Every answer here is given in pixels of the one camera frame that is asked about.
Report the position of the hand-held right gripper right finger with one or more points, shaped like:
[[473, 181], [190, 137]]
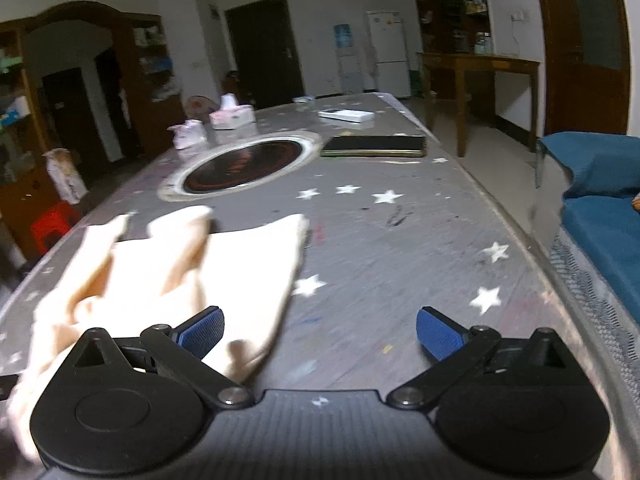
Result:
[[440, 334]]

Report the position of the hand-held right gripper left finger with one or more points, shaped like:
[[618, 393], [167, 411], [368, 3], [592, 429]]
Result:
[[202, 334]]

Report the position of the cream fleece garment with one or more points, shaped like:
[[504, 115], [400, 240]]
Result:
[[240, 270]]

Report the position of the round black induction cooker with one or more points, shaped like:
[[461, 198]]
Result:
[[245, 165]]

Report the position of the red plastic stool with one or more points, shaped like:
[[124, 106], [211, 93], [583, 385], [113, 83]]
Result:
[[52, 222]]

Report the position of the small pink tissue pack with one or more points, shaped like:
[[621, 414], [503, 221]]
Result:
[[187, 135]]

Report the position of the dark smartphone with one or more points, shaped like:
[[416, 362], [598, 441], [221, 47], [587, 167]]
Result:
[[372, 145]]

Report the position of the white printed sack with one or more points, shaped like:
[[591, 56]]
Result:
[[66, 177]]

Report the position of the white pink tissue box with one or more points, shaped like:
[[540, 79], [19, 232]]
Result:
[[232, 116]]

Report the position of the pink printed cushion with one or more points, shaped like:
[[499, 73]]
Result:
[[200, 106]]

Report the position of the blue sofa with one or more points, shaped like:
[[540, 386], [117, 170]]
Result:
[[600, 170]]

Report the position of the white remote control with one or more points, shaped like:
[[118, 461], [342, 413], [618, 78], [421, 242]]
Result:
[[346, 115]]

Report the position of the small greenish packet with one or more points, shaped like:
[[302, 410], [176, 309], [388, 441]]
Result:
[[303, 100]]

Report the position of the brown wooden side table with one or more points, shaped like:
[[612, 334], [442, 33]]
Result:
[[480, 62]]

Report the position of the white refrigerator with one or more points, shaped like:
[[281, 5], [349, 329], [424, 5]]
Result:
[[387, 55]]

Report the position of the white water dispenser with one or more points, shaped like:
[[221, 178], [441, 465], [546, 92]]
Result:
[[347, 60]]

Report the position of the glass jar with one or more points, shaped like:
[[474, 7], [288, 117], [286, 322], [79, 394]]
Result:
[[482, 44]]

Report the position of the dark wooden door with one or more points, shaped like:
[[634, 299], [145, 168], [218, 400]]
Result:
[[265, 45]]

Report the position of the wooden arch shelf unit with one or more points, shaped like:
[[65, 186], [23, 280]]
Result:
[[125, 25]]

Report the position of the brown glazed wooden door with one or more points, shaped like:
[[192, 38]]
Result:
[[585, 45]]

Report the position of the dark wooden display cabinet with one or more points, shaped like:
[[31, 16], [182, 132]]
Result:
[[445, 10]]

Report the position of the white wall outlet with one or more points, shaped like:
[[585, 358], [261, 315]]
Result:
[[520, 16]]

